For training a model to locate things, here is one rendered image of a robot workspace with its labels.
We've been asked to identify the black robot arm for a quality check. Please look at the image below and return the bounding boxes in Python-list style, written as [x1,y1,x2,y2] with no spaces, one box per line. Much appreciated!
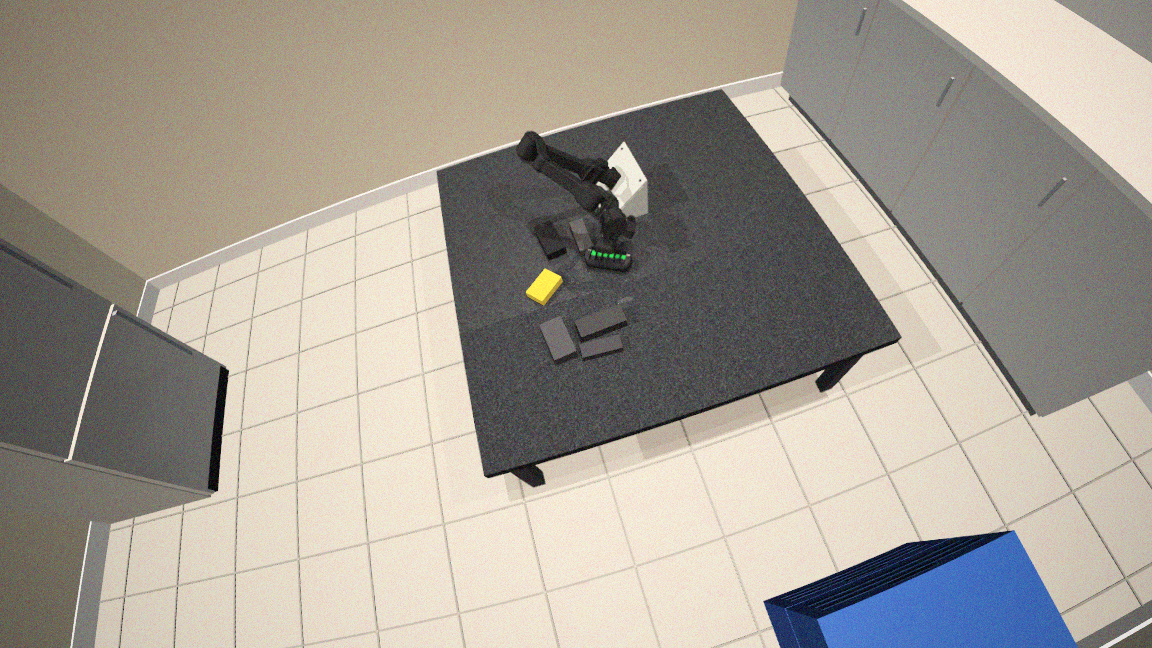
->
[516,131,637,239]

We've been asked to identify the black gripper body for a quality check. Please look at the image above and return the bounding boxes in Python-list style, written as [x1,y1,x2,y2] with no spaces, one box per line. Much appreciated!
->
[594,217,617,254]

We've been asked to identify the yellow rectangular block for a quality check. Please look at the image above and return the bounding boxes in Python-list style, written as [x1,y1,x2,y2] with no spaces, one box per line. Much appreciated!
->
[526,269,563,306]

